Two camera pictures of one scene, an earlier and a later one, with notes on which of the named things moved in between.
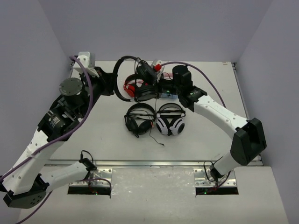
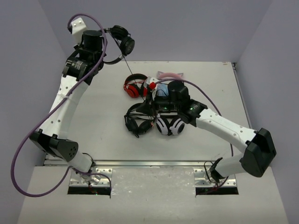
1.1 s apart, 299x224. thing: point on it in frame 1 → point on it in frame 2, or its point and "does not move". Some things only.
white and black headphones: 169,119 does not move
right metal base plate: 202,177 does not move
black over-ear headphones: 139,117 does not move
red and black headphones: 130,83 does not move
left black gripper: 108,82 → 103,43
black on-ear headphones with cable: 145,89 → 126,43
